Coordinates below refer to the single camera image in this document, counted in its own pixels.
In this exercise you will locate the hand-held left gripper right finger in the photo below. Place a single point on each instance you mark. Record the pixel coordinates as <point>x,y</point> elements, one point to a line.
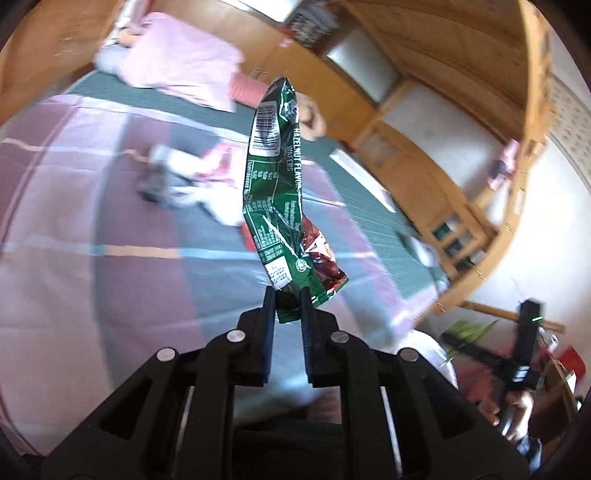
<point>308,341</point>

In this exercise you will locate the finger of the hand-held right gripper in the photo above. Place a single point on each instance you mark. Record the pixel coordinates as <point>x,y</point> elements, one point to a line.
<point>480,353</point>

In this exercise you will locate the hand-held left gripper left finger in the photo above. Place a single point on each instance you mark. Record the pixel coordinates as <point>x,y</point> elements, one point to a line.
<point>269,341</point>

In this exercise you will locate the light green paper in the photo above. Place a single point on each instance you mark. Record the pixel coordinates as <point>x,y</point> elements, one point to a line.
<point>468,330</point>

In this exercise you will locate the white plastic trash bag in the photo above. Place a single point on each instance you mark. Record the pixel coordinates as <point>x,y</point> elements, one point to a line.
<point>429,350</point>

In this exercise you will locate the white paper wad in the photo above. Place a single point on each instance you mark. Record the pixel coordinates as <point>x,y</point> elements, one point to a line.
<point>217,207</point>

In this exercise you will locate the green wafer wrapper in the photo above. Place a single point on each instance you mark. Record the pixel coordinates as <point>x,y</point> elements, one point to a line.
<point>272,184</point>

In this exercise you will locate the white tissue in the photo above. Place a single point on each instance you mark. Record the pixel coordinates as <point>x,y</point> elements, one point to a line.
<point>173,159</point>

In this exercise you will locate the person's right hand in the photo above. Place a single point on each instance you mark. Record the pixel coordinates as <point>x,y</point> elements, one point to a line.
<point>524,405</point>

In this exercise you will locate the white oval device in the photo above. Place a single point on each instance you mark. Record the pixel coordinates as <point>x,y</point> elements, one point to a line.
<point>422,251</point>

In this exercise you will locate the green patterned mattress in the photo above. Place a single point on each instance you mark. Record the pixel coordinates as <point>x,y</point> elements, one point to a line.
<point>369,221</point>

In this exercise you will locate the long white board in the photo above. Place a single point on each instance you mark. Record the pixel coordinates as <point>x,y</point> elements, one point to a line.
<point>353,168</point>

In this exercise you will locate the pink hanging pouch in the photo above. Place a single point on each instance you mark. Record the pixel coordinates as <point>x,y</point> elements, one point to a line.
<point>504,164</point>

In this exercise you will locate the red paper scrap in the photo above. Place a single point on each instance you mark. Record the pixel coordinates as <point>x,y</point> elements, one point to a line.
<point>218,160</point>

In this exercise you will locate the pink grey plaid bedsheet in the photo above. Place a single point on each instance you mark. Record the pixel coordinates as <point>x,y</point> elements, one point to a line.
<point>92,230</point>

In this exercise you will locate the frosted glass window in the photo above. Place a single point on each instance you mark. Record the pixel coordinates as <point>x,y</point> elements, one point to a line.
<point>362,62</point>

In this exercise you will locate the pink pillow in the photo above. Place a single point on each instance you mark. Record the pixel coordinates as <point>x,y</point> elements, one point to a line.
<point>180,60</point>

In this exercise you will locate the stack of magazines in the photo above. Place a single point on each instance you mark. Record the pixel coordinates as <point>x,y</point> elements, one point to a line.
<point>314,21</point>

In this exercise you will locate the light blue cushion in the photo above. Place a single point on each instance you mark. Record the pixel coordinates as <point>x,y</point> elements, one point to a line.
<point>111,60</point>

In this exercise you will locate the wall poster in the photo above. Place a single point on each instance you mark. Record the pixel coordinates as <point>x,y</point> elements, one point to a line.
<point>572,124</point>

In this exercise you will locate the wooden bunk bed frame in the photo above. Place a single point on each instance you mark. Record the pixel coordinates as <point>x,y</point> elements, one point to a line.
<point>438,46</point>

